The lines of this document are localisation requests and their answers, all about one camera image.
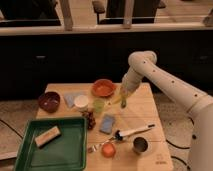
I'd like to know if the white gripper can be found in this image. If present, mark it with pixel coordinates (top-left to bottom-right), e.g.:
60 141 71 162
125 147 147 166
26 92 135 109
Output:
120 68 143 109

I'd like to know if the yellow banana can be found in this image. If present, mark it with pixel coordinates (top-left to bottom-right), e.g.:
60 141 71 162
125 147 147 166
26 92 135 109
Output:
106 95 121 105

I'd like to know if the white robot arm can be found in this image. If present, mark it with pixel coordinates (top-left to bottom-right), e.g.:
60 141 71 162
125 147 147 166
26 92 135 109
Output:
120 51 213 171

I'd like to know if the green plastic cup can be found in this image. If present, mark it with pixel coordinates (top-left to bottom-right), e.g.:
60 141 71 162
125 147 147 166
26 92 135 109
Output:
93 98 104 113

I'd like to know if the white paper cup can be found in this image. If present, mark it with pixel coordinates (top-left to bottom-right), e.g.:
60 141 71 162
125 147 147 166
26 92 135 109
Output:
74 95 89 111

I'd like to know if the steel cup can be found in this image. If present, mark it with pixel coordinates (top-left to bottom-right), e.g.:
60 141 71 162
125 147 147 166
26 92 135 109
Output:
133 137 148 154

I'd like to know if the orange bowl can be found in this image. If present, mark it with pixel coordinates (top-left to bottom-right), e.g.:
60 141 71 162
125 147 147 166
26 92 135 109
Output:
92 79 116 97

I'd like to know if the blue sponge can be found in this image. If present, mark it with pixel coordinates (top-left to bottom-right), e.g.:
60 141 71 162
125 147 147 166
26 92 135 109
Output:
99 115 115 134

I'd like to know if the bunch of dark grapes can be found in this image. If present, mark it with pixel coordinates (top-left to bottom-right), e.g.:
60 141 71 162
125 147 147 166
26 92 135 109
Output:
82 110 96 130

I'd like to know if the light blue cloth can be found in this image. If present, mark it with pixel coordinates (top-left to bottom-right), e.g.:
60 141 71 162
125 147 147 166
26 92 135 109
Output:
63 92 81 108

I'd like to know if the orange fruit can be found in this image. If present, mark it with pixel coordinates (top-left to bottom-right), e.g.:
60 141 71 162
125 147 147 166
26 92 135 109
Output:
101 143 116 158

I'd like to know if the metal fork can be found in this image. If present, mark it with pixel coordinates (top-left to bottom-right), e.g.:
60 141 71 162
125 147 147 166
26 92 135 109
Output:
87 137 115 153

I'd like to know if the dark red bowl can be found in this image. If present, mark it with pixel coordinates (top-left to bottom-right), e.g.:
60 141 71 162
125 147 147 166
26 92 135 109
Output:
38 92 60 113

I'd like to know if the green plastic tray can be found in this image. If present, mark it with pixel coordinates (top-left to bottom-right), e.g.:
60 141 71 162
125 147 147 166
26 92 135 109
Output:
14 117 87 171

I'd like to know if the black office chair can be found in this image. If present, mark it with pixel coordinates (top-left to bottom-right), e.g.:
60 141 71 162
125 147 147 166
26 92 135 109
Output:
92 0 166 25

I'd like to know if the wooden block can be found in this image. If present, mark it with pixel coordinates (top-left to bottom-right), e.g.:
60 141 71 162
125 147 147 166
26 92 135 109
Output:
35 126 60 148

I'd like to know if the white handled brush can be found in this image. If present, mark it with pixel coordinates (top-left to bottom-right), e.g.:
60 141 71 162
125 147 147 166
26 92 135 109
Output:
115 124 155 141

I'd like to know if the black cable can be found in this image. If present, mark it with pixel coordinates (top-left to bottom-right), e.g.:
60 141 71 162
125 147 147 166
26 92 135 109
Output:
165 138 193 171
0 118 24 140

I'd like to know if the black cable left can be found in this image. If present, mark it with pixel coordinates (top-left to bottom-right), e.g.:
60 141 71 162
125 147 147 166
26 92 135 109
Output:
0 118 24 140

